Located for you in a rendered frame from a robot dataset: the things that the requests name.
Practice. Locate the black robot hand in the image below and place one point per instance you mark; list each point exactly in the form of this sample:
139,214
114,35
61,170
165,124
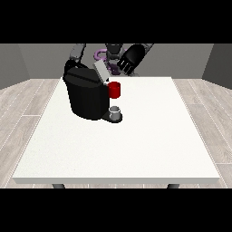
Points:
70,62
132,57

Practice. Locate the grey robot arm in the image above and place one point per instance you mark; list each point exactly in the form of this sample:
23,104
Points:
147,46
77,51

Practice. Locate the pale grey machine lid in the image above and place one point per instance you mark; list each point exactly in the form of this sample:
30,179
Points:
101,71

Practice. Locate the red pod holder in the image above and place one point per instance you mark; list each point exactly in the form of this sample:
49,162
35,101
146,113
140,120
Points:
114,90

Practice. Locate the black coffee machine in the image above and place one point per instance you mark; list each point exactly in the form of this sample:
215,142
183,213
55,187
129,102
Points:
86,96

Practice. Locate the small grey cup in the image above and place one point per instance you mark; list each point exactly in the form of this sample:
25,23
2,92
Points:
115,113

